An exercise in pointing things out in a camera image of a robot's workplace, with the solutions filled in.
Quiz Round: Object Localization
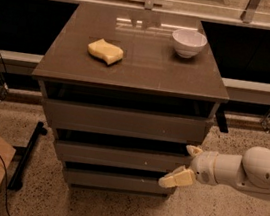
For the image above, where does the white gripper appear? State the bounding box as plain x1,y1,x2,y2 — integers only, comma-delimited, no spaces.
158,145,218,189

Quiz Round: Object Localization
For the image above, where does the grey drawer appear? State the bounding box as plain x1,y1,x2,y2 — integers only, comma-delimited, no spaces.
63,168,175,196
43,99,213,144
55,140,191,173

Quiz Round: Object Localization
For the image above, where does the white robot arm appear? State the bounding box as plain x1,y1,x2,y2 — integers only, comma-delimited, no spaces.
158,145,270,200

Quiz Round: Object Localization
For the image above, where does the grey drawer cabinet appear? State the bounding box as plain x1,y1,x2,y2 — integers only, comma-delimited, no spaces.
15,0,241,209

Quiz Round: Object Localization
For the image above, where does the white bowl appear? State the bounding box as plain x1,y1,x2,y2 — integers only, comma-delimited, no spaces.
172,29,208,58

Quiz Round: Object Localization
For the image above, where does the yellow sponge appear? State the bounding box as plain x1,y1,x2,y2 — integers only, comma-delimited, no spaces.
87,38,124,66

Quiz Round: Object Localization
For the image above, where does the black floor stand bar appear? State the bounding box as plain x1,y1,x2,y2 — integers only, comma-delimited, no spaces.
8,121,48,191

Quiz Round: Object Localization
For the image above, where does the black bracket beside cabinet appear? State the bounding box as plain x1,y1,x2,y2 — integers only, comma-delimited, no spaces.
215,104,229,133

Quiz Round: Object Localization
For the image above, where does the metal railing post right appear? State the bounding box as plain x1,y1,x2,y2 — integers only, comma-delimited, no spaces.
240,0,261,24

